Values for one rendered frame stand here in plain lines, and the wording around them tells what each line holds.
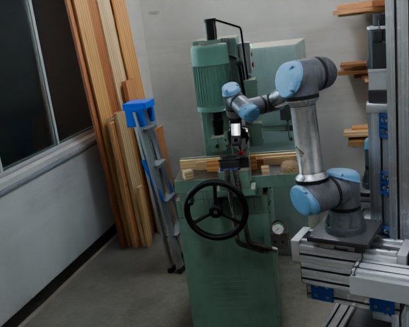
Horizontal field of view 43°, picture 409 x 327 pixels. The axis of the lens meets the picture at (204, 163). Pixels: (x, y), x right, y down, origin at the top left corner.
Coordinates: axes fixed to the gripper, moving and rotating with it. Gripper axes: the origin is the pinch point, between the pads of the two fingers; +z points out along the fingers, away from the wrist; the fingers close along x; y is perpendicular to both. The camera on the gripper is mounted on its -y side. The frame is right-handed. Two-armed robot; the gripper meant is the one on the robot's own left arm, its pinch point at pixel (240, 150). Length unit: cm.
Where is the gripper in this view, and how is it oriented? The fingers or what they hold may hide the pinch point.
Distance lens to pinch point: 238.6
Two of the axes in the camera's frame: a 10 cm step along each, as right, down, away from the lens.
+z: 1.7, 6.8, 7.1
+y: 0.6, -7.3, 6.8
